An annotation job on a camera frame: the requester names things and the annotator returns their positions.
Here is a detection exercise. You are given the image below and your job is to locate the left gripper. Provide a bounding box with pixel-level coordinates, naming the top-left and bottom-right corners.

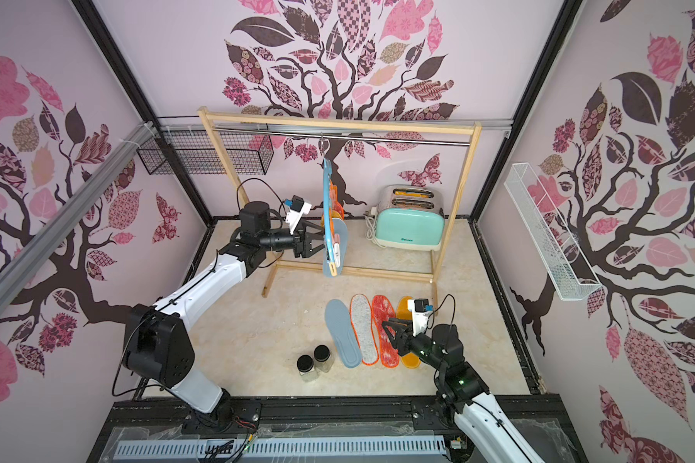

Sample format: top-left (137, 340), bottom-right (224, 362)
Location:
top-left (258, 220), bottom-right (331, 259)

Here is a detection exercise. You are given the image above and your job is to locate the red orange insole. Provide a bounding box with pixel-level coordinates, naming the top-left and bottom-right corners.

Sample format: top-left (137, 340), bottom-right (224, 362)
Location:
top-left (372, 295), bottom-right (400, 368)
top-left (329, 183), bottom-right (345, 219)

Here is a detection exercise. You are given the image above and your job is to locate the orange rimmed grey insole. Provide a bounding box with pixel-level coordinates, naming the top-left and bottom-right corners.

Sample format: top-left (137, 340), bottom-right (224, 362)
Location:
top-left (349, 294), bottom-right (378, 366)

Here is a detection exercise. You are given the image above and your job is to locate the grey blue insole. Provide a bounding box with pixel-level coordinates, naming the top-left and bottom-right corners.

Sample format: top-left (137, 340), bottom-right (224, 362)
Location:
top-left (324, 299), bottom-right (363, 368)

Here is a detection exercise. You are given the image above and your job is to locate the blue clip hanger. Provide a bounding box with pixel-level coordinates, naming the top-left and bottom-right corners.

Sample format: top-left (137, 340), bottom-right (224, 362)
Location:
top-left (318, 136), bottom-right (340, 277)

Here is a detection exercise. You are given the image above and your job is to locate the wooden clothes rack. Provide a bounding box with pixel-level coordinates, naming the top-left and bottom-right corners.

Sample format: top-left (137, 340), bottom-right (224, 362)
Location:
top-left (196, 106), bottom-right (483, 308)

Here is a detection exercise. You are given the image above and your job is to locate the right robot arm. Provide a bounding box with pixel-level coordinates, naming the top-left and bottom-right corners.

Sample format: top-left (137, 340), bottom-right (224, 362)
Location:
top-left (381, 318), bottom-right (542, 462)

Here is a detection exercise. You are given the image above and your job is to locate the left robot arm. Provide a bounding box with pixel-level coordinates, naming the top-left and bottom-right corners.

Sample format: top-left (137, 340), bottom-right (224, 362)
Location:
top-left (120, 197), bottom-right (333, 415)

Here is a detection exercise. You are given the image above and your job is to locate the right black lid jar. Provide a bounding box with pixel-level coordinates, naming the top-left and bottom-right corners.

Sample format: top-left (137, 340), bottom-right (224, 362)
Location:
top-left (314, 345), bottom-right (334, 373)

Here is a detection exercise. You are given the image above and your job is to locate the black lid jar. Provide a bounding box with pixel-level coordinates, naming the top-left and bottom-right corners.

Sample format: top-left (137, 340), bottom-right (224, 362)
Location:
top-left (297, 355), bottom-right (319, 382)
top-left (314, 345), bottom-right (334, 373)

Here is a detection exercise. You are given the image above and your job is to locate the left black lid jar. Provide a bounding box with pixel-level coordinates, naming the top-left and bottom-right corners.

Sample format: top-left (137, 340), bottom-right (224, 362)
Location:
top-left (297, 355), bottom-right (319, 382)

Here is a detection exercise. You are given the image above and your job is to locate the mint green toaster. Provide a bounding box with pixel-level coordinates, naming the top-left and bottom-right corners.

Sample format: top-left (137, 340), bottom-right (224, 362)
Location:
top-left (375, 185), bottom-right (445, 252)

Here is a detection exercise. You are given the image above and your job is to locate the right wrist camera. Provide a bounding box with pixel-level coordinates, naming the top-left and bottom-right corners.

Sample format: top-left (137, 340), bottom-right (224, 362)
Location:
top-left (407, 298), bottom-right (434, 337)

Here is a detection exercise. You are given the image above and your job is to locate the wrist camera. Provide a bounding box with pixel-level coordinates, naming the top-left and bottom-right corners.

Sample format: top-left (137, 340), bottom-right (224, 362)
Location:
top-left (284, 195), bottom-right (312, 235)
top-left (407, 298), bottom-right (434, 337)

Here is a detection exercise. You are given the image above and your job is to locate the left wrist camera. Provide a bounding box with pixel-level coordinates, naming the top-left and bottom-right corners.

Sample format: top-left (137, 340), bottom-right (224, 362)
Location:
top-left (284, 195), bottom-right (312, 235)

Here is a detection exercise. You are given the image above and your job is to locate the white toaster cable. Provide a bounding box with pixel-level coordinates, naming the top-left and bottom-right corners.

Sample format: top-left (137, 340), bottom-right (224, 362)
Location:
top-left (363, 205), bottom-right (381, 244)

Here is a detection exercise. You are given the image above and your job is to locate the black wire basket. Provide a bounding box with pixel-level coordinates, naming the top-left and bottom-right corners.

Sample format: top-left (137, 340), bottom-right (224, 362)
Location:
top-left (137, 123), bottom-right (275, 176)

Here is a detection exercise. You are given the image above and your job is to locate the white slotted cable duct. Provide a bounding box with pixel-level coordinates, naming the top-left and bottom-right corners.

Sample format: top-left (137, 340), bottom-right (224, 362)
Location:
top-left (110, 435), bottom-right (447, 462)

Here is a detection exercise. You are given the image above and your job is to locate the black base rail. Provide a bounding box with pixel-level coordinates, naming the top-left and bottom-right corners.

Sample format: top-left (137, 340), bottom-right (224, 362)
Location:
top-left (88, 395), bottom-right (588, 462)

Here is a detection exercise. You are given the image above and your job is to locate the white wire basket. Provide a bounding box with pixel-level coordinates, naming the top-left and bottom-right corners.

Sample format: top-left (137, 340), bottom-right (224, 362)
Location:
top-left (504, 163), bottom-right (603, 301)

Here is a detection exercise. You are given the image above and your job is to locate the aluminium frame bar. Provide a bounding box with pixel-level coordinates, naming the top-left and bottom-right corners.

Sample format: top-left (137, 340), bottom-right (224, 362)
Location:
top-left (0, 122), bottom-right (154, 314)

